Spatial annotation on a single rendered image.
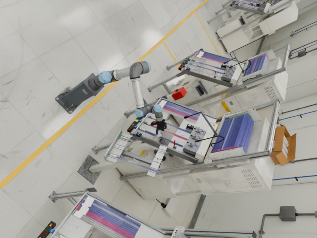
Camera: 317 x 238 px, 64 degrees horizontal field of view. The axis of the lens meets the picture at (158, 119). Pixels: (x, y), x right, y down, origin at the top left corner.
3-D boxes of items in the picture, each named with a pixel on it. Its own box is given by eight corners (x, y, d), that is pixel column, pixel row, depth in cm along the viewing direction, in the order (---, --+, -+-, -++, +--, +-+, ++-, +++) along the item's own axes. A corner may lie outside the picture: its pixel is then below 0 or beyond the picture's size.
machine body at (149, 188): (111, 165, 317) (144, 157, 276) (137, 130, 365) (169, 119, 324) (141, 199, 337) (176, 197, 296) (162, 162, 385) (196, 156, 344)
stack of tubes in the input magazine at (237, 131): (211, 152, 232) (237, 146, 215) (224, 119, 267) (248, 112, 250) (218, 162, 236) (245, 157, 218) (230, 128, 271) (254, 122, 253)
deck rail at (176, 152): (132, 137, 264) (132, 133, 260) (133, 136, 265) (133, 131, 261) (196, 164, 246) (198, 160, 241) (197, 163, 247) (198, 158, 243)
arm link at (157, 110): (155, 102, 241) (162, 105, 236) (157, 112, 247) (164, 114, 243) (150, 107, 236) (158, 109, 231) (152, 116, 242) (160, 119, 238)
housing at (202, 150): (193, 162, 249) (196, 152, 239) (208, 131, 282) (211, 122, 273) (201, 165, 247) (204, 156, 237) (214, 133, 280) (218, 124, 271)
